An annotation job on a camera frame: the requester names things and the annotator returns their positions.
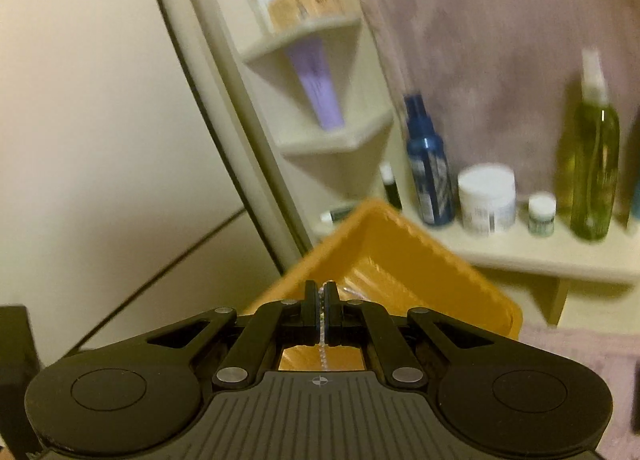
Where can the lilac tube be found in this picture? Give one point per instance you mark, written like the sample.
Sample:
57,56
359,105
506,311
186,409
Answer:
320,90

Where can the lilac table towel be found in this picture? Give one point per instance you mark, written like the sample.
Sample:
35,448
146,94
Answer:
590,380

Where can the tan box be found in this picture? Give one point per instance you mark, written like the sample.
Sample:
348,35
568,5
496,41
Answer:
305,8

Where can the orange plastic tray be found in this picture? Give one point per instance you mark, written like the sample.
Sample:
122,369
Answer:
400,260

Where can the green spray bottle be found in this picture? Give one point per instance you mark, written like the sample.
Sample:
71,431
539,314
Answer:
592,165

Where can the black tube with white cap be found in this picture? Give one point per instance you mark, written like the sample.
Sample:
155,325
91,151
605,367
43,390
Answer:
340,212

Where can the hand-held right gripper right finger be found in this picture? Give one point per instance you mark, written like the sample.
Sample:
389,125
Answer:
334,310

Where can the white jar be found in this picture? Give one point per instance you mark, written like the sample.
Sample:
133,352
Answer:
487,200

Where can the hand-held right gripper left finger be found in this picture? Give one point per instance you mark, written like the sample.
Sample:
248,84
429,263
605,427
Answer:
312,310

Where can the blue spray bottle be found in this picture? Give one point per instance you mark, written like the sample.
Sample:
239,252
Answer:
430,165

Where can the pink hanging towel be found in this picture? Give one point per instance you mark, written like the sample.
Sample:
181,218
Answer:
475,40

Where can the blue and white tube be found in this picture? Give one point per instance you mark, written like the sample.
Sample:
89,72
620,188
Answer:
636,205

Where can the cream shelf unit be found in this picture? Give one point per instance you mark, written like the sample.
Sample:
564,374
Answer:
500,250

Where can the small green jar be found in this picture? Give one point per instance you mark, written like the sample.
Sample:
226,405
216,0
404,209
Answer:
542,215

